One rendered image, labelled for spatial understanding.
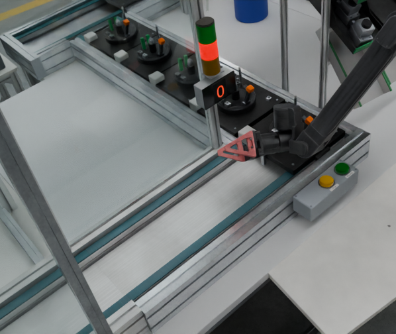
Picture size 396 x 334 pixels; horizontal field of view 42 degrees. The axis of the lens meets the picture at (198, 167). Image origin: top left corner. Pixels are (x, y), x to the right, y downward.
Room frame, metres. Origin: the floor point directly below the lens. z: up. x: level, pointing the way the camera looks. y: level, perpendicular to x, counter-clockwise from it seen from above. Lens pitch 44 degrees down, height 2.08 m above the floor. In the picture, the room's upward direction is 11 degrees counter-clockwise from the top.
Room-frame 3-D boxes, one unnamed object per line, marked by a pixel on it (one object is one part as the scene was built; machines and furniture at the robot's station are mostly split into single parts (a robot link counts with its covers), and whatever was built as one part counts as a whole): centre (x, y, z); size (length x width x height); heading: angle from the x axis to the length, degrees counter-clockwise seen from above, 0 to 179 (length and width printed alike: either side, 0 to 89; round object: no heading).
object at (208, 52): (1.23, -0.09, 1.33); 0.05 x 0.05 x 0.05
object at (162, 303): (0.96, -0.16, 0.91); 0.89 x 0.06 x 0.11; 123
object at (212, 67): (1.23, -0.09, 1.28); 0.05 x 0.05 x 0.05
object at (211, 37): (1.23, -0.09, 1.38); 0.05 x 0.05 x 0.05
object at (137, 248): (1.09, -0.05, 0.91); 0.84 x 0.28 x 0.10; 123
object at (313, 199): (1.01, -0.36, 0.93); 0.21 x 0.07 x 0.06; 123
